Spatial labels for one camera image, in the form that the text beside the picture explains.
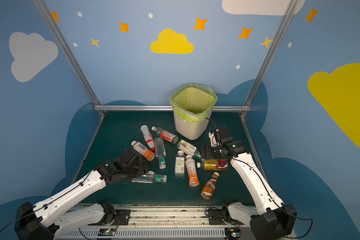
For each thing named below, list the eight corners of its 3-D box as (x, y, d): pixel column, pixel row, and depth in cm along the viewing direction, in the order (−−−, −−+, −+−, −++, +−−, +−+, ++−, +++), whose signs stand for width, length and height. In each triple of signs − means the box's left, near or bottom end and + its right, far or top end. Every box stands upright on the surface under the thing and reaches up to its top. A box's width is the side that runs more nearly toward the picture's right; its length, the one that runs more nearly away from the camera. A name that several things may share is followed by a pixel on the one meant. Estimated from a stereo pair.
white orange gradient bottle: (189, 187, 85) (190, 185, 82) (184, 158, 96) (184, 155, 94) (199, 186, 85) (200, 183, 82) (193, 157, 97) (193, 154, 94)
